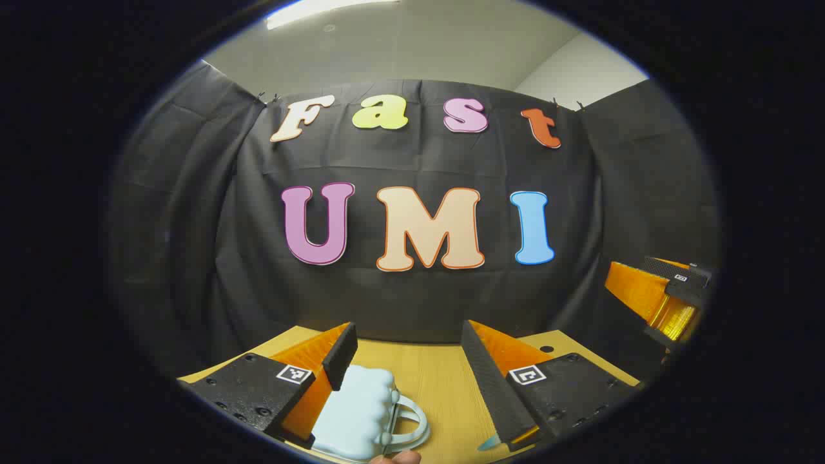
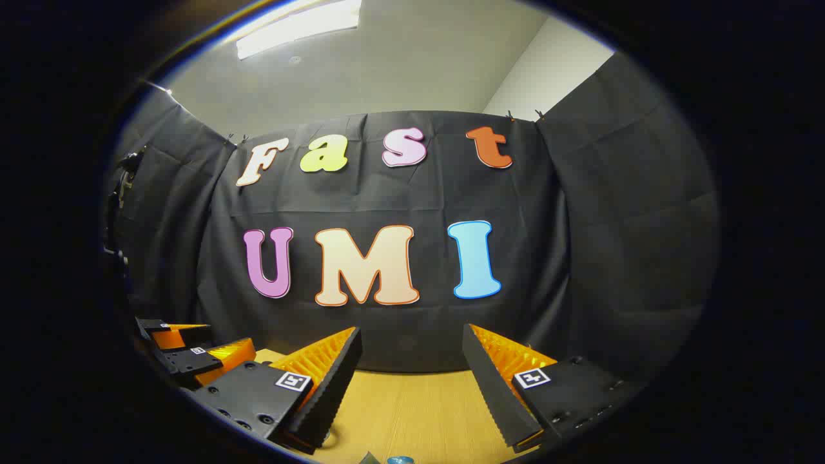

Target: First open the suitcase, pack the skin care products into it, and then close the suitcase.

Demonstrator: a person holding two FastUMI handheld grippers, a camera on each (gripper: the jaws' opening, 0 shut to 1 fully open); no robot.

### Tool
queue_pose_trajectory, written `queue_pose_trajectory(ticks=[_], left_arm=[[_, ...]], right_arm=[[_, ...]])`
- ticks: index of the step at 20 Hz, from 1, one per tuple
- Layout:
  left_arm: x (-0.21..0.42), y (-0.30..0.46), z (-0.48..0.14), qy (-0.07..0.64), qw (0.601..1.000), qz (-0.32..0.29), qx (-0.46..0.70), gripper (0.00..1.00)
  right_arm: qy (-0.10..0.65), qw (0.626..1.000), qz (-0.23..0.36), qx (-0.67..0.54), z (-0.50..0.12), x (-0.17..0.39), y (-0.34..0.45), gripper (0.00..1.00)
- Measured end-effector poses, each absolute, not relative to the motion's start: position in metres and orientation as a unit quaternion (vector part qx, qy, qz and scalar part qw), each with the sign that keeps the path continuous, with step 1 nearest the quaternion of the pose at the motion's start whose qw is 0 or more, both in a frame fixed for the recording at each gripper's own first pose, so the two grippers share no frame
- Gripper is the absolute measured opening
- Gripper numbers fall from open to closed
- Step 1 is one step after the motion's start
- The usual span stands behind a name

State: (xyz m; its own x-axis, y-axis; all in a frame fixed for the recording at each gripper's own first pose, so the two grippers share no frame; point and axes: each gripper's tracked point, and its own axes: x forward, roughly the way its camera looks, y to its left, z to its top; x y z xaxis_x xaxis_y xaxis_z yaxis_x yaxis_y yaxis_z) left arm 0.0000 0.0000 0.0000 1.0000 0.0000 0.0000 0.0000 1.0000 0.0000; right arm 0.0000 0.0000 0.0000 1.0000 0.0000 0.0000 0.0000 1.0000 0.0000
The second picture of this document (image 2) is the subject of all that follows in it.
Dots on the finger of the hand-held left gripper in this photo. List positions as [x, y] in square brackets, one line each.
[187, 361]
[149, 325]

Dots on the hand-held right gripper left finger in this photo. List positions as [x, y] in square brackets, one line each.
[332, 399]

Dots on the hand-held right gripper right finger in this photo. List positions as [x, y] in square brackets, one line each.
[493, 393]

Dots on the blue-green skin care bottle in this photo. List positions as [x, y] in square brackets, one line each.
[401, 460]

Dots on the black backdrop cloth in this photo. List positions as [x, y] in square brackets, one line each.
[399, 193]

